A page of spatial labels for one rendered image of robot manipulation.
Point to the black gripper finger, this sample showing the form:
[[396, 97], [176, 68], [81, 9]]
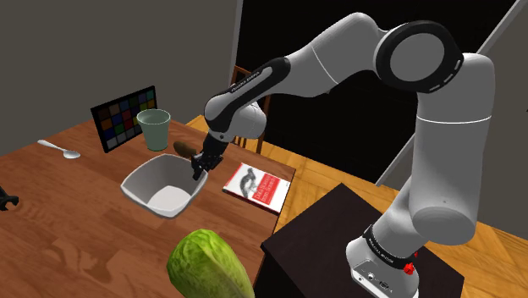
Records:
[[197, 169]]

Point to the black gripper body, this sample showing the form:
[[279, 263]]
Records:
[[212, 152]]

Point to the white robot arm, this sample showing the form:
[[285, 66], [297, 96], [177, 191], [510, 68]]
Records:
[[449, 157]]

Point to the brown potato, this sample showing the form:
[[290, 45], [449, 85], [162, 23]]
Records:
[[183, 148]]

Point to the white square bowl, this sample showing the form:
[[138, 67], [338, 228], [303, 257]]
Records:
[[165, 188]]

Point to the red and white book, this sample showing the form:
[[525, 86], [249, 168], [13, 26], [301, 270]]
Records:
[[257, 186]]

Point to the pale green cup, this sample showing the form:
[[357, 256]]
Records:
[[154, 130]]

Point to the wooden chair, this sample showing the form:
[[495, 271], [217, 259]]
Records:
[[264, 105]]

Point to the colour checker card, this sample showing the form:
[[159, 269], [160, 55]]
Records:
[[122, 119]]

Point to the green lettuce head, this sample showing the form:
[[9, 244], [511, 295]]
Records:
[[206, 268]]

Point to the white spoon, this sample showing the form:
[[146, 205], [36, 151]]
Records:
[[62, 150]]

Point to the wooden table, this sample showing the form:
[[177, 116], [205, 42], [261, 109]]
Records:
[[74, 231]]

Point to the dark robot stand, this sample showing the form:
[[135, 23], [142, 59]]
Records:
[[313, 251]]

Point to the small black object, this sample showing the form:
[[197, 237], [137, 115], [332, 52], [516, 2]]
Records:
[[6, 200]]

